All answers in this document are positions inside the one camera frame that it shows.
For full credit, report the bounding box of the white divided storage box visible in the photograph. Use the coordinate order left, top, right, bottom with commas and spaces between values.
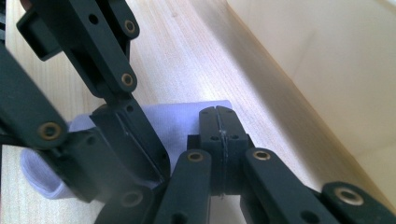
226, 0, 396, 214

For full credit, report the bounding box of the light purple sock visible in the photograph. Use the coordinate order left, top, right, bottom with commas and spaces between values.
20, 99, 233, 201

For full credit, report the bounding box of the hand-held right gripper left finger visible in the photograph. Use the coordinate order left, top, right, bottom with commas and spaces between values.
187, 105, 226, 197

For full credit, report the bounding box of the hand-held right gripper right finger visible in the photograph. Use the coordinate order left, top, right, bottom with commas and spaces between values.
218, 105, 255, 197

